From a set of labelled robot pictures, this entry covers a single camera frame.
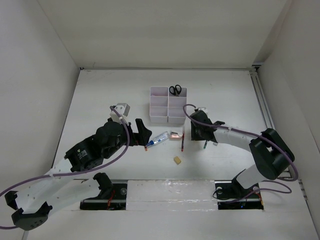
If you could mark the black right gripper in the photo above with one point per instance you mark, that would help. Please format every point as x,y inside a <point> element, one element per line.
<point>194,136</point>

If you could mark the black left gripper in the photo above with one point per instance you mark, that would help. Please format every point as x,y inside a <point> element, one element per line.
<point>140,138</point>

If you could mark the black handled scissors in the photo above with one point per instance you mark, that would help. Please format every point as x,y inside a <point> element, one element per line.
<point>175,90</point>

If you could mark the purple highlighter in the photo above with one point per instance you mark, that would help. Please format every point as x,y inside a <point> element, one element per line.
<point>159,94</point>

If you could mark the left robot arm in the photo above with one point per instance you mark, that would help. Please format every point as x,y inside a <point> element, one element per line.
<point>76,177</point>

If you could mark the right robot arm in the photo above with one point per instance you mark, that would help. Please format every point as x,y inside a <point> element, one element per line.
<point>270,153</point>

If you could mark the clear blue glue bottle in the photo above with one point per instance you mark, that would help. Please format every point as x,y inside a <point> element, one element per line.
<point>158,139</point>

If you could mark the red pen right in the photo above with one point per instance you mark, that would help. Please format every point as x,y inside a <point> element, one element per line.
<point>183,138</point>

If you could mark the pink white stapler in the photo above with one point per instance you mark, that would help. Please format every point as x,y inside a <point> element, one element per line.
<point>175,136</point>

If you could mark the white right organizer bin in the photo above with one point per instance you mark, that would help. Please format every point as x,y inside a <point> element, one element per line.
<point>175,107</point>

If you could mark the yellow eraser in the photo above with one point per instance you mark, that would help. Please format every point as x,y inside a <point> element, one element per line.
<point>177,160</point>

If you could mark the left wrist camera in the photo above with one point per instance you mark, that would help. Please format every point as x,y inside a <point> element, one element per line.
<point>120,113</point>

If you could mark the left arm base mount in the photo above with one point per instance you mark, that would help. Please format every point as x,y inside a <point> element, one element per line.
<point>112,195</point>

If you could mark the metal front rail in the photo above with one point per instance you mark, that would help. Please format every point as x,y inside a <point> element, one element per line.
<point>158,191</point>

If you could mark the metal rail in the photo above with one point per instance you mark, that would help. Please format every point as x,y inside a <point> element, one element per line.
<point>266,114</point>
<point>158,191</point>

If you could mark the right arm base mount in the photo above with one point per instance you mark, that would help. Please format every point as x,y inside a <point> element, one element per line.
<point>230,195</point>

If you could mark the metal rail right side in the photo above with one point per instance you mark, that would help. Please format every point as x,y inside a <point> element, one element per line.
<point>266,114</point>

